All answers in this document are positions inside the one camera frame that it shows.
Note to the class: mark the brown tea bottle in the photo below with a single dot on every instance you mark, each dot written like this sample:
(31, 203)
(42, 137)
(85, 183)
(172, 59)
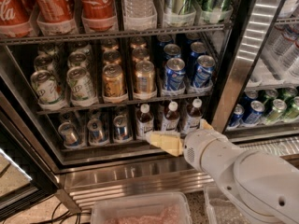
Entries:
(192, 116)
(170, 117)
(144, 121)

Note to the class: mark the right clear plastic bin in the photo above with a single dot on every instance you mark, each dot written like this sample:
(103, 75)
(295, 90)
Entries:
(219, 209)

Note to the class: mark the top wire fridge shelf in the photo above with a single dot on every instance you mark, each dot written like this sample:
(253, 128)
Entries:
(115, 34)

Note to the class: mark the front left white-green can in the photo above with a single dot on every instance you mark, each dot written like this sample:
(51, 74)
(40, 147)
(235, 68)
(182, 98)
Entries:
(46, 87)

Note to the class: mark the red coca-cola can centre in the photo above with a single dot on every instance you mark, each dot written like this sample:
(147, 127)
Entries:
(98, 15)

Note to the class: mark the blue-silver can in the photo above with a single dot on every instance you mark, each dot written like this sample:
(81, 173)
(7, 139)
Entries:
(69, 134)
(121, 129)
(97, 133)

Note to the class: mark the left clear plastic bin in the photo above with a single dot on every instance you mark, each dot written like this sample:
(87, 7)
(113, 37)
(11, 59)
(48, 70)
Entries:
(155, 208)

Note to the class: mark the right brown tea bottle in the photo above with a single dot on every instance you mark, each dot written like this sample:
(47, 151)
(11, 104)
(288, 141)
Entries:
(192, 116)

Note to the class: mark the front right gold can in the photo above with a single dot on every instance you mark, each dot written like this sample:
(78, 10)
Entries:
(144, 77)

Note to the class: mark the front left gold can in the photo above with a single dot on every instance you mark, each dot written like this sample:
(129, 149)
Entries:
(113, 79)

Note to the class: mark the middle brown tea bottle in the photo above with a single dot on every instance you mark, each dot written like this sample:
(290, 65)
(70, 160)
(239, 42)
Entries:
(170, 117)

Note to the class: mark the middle wire fridge shelf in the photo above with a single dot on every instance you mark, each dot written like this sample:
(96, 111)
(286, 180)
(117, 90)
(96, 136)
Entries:
(126, 102)

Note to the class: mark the open glass fridge door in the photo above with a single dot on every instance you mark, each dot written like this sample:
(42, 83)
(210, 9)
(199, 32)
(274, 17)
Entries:
(23, 183)

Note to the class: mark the front right white-green can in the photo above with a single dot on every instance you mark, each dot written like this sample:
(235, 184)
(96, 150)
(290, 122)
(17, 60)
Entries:
(80, 82)

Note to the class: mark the red coca-cola can middle-left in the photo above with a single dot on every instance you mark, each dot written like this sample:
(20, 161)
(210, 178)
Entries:
(56, 10)

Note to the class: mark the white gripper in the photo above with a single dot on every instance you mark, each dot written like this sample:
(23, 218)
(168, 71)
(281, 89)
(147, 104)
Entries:
(196, 147)

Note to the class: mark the clear plastic bin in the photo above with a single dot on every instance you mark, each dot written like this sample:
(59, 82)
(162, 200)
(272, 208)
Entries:
(219, 209)
(155, 208)

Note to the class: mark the clear water bottle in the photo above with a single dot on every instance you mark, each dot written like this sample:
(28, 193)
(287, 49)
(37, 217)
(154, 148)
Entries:
(138, 8)

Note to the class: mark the bottom middle blue-silver can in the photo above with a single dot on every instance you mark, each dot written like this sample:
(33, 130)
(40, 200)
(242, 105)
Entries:
(97, 133)

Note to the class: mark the green can right compartment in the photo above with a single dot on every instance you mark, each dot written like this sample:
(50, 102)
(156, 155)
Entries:
(275, 111)

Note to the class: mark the wire fridge shelf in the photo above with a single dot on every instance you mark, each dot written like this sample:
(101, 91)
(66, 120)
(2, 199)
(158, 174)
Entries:
(115, 34)
(126, 102)

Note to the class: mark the gold can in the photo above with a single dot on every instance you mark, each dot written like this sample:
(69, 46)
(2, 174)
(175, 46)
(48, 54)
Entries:
(113, 79)
(144, 77)

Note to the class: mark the blue pepsi can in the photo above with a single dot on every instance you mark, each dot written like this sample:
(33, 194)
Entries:
(203, 70)
(171, 51)
(174, 72)
(197, 49)

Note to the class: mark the blue can compartment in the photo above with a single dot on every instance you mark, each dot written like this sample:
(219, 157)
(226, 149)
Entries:
(236, 117)
(253, 112)

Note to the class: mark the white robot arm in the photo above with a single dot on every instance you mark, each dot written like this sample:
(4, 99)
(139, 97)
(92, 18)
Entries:
(262, 186)

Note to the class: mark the white-green can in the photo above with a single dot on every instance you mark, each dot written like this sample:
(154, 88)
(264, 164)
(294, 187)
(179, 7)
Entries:
(46, 87)
(80, 82)

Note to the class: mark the left brown tea bottle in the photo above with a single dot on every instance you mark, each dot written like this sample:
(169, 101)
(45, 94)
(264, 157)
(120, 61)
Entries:
(144, 121)

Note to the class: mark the bottom left blue-silver can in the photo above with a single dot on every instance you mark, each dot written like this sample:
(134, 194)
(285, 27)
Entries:
(69, 134)

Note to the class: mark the bottom right blue-silver can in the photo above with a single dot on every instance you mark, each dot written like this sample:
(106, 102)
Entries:
(121, 129)

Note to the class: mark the red coca-cola can far-left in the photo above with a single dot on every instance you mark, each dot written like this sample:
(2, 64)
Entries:
(14, 20)

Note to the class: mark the stainless steel fridge frame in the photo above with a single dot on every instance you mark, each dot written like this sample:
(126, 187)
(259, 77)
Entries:
(89, 174)

